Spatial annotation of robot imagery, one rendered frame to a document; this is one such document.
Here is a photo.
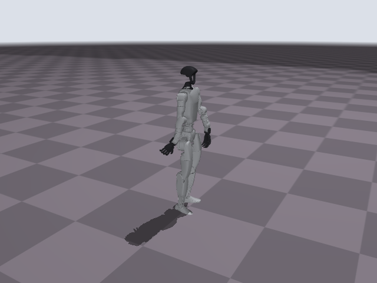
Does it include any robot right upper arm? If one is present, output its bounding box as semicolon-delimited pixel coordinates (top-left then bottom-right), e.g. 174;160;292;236
177;91;188;124

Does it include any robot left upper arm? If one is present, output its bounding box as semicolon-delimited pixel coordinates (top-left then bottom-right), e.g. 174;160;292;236
195;87;207;115

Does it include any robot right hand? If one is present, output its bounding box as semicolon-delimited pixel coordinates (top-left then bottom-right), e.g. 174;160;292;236
160;138;176;156

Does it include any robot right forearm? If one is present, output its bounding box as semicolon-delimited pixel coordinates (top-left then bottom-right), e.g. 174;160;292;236
172;117;184;144

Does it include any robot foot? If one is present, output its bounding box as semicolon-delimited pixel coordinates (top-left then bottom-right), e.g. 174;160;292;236
175;204;193;215
184;196;201;203

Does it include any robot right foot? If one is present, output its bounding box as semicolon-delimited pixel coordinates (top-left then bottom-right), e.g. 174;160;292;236
175;204;193;215

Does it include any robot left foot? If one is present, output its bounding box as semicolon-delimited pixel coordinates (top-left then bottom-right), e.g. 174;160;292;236
184;196;201;203

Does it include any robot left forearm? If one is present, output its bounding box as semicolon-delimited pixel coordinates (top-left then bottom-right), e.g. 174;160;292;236
200;112;211;132

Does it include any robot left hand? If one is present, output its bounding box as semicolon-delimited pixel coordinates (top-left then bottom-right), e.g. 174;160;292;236
201;128;211;148

